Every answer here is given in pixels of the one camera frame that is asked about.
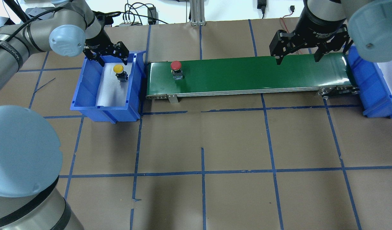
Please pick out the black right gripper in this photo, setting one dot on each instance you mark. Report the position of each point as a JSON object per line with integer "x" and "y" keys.
{"x": 316, "y": 25}

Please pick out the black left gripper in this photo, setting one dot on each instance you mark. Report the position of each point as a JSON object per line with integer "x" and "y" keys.
{"x": 98, "y": 39}

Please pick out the yellow push button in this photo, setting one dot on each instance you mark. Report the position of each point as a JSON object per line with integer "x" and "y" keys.
{"x": 120, "y": 73}

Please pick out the red push button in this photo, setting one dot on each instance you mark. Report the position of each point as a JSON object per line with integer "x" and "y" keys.
{"x": 176, "y": 70}

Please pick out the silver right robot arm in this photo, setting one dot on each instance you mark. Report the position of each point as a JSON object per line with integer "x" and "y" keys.
{"x": 369, "y": 24}

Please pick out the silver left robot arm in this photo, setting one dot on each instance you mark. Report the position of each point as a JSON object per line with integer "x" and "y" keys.
{"x": 30, "y": 159}

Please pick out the green conveyor belt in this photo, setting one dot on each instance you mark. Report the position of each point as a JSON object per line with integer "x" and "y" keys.
{"x": 329, "y": 77}

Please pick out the white foam pad left bin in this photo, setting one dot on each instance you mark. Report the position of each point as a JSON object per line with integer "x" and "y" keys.
{"x": 111, "y": 92}

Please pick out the blue left plastic bin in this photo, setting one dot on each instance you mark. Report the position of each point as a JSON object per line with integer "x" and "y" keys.
{"x": 84, "y": 98}

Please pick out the blue plastic bin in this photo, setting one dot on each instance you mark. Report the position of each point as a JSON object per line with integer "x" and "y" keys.
{"x": 84, "y": 98}
{"x": 374, "y": 93}

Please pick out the blue right plastic bin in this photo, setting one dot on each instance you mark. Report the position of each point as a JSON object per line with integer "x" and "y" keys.
{"x": 374, "y": 93}

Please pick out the aluminium frame post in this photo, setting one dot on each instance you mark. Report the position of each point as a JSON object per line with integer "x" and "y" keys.
{"x": 197, "y": 13}

